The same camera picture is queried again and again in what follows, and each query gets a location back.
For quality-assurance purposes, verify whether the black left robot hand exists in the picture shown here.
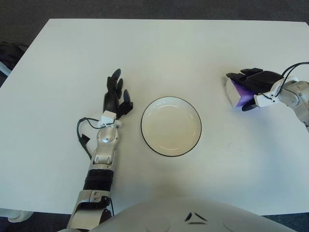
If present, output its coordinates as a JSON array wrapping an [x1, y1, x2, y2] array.
[[103, 68, 135, 119]]

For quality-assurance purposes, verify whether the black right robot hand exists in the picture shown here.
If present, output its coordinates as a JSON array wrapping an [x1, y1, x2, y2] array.
[[226, 68, 284, 112]]

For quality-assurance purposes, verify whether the purple tissue paper pack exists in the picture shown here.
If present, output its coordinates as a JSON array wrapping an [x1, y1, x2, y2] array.
[[225, 79, 257, 112]]

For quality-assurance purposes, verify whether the white plate with black rim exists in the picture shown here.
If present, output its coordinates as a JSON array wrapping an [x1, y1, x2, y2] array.
[[140, 96, 202, 158]]

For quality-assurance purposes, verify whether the black bag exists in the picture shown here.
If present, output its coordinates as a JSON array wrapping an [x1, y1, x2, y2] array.
[[0, 42, 28, 71]]

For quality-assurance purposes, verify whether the white and blue object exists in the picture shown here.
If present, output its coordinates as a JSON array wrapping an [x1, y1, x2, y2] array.
[[0, 61, 10, 77]]

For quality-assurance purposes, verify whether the grey robot torso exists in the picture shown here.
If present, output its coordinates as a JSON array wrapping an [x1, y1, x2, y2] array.
[[95, 197, 293, 232]]

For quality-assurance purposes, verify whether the white rounded base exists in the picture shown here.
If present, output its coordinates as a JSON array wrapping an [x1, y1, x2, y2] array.
[[0, 207, 32, 223]]

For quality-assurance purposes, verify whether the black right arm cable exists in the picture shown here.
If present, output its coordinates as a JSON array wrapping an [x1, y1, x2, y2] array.
[[267, 62, 309, 100]]

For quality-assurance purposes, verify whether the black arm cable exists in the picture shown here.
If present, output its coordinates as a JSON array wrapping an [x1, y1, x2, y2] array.
[[267, 62, 309, 100], [76, 117, 114, 160]]

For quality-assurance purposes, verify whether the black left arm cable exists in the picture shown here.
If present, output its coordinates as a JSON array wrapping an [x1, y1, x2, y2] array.
[[76, 117, 114, 160]]

